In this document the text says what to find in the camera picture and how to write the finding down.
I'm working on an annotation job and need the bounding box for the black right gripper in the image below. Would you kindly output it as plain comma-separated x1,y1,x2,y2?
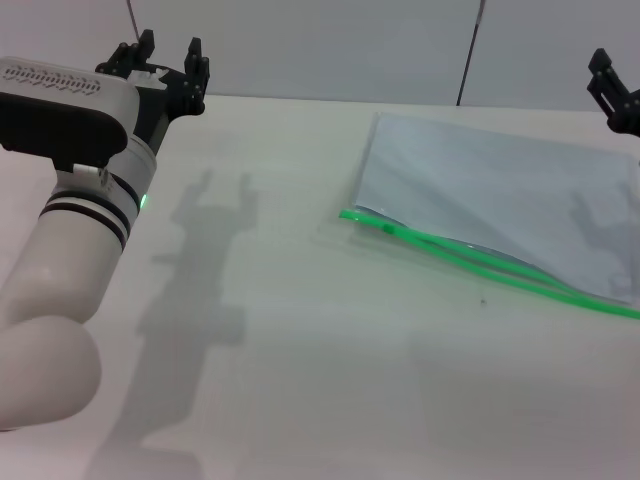
586,47,640,136

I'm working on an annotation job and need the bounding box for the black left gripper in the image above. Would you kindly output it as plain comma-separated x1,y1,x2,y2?
94,29,212,157

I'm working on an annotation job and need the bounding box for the clear document bag green zipper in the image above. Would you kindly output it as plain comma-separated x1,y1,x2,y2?
338,112,640,321

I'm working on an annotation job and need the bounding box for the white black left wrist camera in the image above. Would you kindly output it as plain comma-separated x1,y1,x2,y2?
0,56,139,169

